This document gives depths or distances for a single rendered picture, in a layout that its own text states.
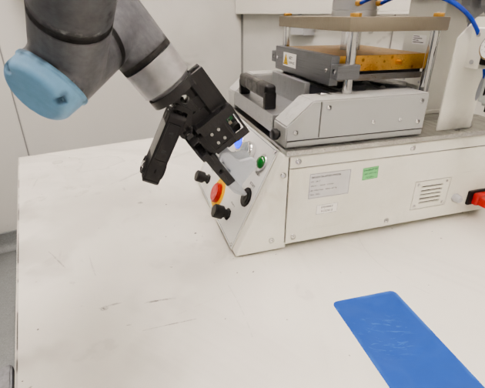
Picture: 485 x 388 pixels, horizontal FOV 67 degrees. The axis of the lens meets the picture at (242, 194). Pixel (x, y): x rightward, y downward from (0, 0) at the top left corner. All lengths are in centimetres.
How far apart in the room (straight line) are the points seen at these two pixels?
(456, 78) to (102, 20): 55
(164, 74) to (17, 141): 164
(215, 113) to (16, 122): 161
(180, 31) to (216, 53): 24
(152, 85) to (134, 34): 6
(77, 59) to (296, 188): 36
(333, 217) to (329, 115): 18
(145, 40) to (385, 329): 47
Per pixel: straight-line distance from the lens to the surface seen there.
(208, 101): 53
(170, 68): 50
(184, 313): 53
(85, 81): 43
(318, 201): 62
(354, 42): 62
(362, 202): 67
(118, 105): 209
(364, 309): 55
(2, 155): 211
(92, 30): 38
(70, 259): 68
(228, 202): 69
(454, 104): 74
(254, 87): 68
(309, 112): 56
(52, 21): 38
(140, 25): 50
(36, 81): 41
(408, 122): 67
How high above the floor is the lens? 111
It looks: 26 degrees down
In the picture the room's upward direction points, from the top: straight up
